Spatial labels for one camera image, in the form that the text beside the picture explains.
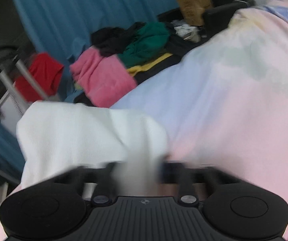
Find pink garment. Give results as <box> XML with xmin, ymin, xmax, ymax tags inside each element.
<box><xmin>70</xmin><ymin>46</ymin><xmax>137</xmax><ymax>108</ymax></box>

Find blue curtain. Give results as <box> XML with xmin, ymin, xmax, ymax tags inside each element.
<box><xmin>13</xmin><ymin>0</ymin><xmax>178</xmax><ymax>65</ymax></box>
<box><xmin>0</xmin><ymin>123</ymin><xmax>25</xmax><ymax>181</ymax></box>

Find white garment steamer stand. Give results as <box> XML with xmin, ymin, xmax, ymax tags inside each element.
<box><xmin>0</xmin><ymin>45</ymin><xmax>49</xmax><ymax>119</ymax></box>

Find right blue curtain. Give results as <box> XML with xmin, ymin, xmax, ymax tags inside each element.
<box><xmin>13</xmin><ymin>0</ymin><xmax>178</xmax><ymax>65</ymax></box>

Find black armchair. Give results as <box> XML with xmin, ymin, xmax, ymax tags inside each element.
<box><xmin>158</xmin><ymin>0</ymin><xmax>256</xmax><ymax>38</ymax></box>

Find white sweatpants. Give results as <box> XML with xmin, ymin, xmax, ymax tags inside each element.
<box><xmin>16</xmin><ymin>102</ymin><xmax>169</xmax><ymax>196</ymax></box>

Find left blue curtain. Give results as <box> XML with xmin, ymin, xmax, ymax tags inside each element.
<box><xmin>0</xmin><ymin>123</ymin><xmax>25</xmax><ymax>181</ymax></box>

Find red garment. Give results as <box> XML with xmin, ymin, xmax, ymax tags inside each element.
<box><xmin>15</xmin><ymin>53</ymin><xmax>64</xmax><ymax>102</ymax></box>

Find black garment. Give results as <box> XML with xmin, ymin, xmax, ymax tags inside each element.
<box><xmin>90</xmin><ymin>22</ymin><xmax>146</xmax><ymax>57</ymax></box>

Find brown paper bag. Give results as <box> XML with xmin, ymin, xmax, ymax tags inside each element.
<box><xmin>177</xmin><ymin>0</ymin><xmax>213</xmax><ymax>26</ymax></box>

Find green garment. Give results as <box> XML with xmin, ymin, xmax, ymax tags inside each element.
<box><xmin>118</xmin><ymin>22</ymin><xmax>171</xmax><ymax>68</ymax></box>

